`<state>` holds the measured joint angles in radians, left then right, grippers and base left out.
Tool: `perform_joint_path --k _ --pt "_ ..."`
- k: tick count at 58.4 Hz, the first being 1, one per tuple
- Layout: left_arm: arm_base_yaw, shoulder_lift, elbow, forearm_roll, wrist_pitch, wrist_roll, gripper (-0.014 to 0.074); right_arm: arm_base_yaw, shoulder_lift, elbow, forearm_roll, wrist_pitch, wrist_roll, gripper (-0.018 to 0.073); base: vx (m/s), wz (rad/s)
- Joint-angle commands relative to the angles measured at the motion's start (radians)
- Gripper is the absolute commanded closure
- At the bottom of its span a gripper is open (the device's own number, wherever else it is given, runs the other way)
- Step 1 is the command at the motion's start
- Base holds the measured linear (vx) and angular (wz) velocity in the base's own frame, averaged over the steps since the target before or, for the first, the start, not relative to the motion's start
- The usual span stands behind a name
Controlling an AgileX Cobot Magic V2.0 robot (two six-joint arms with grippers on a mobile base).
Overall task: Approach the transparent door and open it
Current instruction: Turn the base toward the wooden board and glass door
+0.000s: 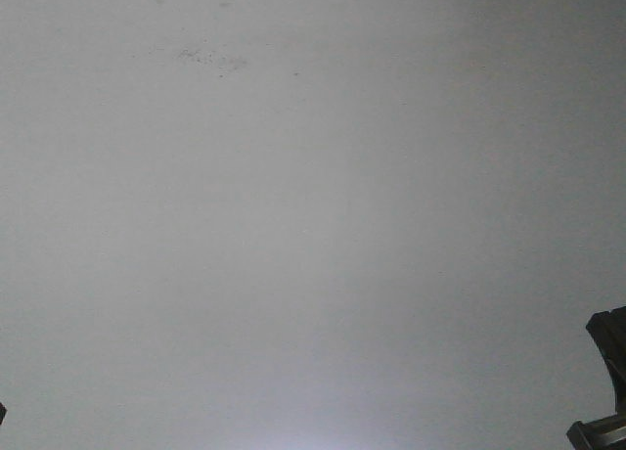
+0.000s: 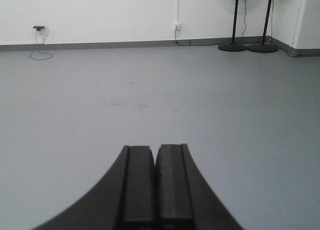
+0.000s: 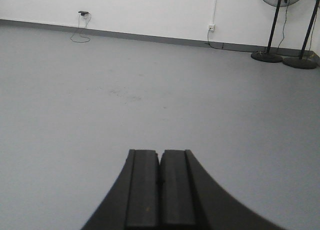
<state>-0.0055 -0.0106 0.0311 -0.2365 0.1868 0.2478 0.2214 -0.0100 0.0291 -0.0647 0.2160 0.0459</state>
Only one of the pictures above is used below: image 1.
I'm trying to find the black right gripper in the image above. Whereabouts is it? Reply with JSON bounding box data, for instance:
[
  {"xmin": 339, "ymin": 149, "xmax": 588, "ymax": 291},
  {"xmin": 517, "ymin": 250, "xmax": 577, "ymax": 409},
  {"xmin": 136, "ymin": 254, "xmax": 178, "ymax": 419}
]
[{"xmin": 566, "ymin": 307, "xmax": 625, "ymax": 450}]

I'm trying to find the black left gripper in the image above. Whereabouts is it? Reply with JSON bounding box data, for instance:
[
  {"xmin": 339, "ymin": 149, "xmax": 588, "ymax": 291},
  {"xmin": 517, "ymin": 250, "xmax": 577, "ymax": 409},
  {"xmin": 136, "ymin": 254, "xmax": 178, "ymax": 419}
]
[{"xmin": 0, "ymin": 403, "xmax": 7, "ymax": 425}]

